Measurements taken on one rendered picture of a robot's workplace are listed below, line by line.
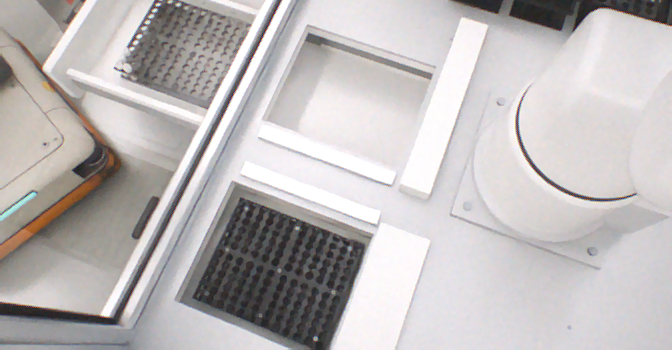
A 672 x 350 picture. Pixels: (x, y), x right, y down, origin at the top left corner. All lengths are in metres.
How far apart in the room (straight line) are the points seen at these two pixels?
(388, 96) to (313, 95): 0.15
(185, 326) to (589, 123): 0.60
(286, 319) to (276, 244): 0.12
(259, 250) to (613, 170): 0.53
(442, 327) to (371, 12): 0.55
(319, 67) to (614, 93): 0.63
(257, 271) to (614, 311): 0.54
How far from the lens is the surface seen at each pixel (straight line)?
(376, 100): 1.03
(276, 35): 0.92
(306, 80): 1.05
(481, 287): 0.83
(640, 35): 0.59
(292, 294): 0.89
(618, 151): 0.62
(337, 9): 0.99
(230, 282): 0.87
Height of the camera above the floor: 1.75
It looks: 70 degrees down
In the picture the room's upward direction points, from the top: 2 degrees counter-clockwise
